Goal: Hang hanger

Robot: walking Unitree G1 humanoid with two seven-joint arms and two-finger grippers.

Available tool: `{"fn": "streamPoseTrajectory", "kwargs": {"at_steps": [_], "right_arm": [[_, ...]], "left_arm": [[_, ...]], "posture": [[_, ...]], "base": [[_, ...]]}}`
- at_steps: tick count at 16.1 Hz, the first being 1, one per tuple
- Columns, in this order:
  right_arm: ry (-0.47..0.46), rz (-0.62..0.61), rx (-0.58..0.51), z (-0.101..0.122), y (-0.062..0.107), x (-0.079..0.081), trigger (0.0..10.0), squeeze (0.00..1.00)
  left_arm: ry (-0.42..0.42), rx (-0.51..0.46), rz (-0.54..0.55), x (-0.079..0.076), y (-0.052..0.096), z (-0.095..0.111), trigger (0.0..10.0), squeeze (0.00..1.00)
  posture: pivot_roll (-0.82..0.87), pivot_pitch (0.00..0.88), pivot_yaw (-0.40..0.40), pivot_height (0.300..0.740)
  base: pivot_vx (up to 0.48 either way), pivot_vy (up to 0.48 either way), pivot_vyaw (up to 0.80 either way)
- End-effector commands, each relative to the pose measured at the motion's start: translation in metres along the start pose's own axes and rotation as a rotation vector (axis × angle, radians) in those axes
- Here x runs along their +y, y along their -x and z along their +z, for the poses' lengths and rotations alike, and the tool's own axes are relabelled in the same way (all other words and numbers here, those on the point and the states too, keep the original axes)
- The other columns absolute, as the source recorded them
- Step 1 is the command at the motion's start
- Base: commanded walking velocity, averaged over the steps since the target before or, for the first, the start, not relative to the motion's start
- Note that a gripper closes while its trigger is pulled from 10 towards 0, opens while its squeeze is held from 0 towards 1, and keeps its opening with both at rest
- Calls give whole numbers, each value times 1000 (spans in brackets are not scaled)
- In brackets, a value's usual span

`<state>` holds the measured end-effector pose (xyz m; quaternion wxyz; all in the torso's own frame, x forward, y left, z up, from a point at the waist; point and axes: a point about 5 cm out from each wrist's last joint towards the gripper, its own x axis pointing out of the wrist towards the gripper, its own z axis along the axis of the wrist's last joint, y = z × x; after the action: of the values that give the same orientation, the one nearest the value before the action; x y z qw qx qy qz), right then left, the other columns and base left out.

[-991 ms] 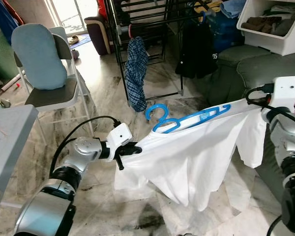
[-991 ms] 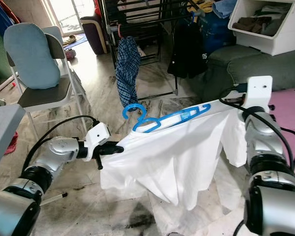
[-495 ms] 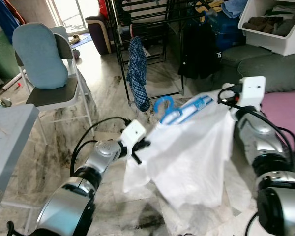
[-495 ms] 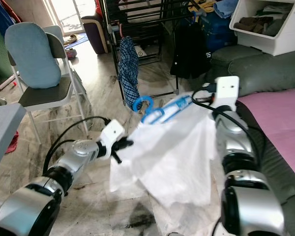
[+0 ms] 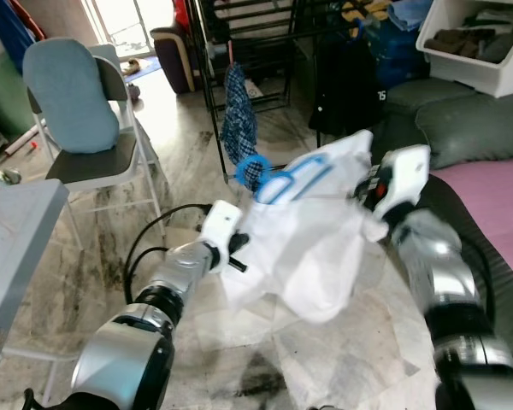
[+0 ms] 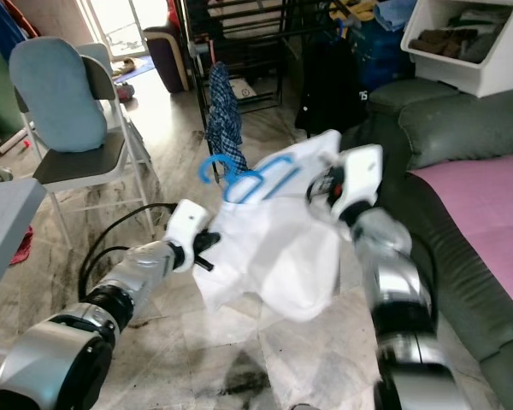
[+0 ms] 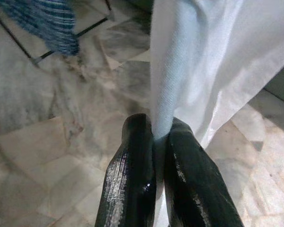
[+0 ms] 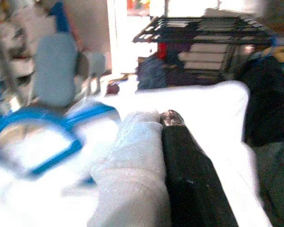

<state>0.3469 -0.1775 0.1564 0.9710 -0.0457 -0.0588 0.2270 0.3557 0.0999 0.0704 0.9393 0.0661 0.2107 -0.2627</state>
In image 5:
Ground white shirt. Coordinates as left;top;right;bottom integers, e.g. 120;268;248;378
218;130;390;324

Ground blue plastic hanger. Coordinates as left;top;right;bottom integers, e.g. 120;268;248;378
233;154;334;206

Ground blue plaid shirt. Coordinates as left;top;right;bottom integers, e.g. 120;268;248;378
220;61;259;190

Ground black garment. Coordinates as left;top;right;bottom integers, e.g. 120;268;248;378
312;30;386;138

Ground dark green leather sofa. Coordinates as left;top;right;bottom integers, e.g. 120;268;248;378
380;77;513;360

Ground pink sofa mat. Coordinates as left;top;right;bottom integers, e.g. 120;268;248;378
427;155;513;287

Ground blue suitcase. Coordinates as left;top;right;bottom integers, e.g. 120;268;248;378
372;21;428;86

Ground white laundry basket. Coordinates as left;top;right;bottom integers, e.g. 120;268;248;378
415;0;513;99

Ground grey white folding chair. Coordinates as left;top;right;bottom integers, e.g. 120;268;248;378
21;56;168;249

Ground black metal drying rack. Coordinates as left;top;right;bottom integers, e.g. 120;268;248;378
192;0;386;185

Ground light blue towel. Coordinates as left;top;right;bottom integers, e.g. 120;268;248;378
389;0;437;31

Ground purple armchair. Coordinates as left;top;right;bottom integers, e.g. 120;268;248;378
150;24;202;95

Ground blue door mat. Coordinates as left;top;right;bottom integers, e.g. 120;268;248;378
120;56;159;82

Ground light blue back cushion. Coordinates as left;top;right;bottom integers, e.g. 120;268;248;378
22;38;121;155

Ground green white storage cabinet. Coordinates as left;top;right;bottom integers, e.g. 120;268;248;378
0;51;31;142

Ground dark blue hanging cloth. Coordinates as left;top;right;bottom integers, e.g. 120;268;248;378
0;0;35;73

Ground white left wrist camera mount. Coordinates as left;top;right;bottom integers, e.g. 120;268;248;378
199;201;245;253

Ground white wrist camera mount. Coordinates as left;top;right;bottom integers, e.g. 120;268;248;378
372;143;433;225
199;201;245;253

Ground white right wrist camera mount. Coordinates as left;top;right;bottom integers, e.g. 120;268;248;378
372;143;433;225

